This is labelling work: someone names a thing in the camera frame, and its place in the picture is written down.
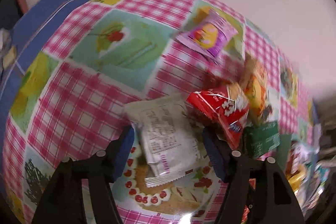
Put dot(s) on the red snack packet white print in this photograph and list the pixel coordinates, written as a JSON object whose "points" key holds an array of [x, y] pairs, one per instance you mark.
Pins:
{"points": [[223, 113]]}

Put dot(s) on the purple snack packet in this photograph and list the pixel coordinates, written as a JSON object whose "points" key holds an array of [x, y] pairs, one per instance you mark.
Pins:
{"points": [[207, 35]]}

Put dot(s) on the green snack packet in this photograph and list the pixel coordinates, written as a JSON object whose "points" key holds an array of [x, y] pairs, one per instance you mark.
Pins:
{"points": [[262, 138]]}

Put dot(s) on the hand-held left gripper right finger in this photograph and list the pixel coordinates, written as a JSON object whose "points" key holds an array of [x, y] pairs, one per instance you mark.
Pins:
{"points": [[212, 153]]}

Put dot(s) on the checkered picture tablecloth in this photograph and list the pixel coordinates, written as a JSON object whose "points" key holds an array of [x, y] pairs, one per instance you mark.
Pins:
{"points": [[78, 98]]}

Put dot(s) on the orange yellow snack packet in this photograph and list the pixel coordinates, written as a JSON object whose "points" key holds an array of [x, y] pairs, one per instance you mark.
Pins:
{"points": [[256, 90]]}

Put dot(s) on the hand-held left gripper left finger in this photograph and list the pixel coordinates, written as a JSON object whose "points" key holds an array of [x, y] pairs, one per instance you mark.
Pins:
{"points": [[126, 150]]}

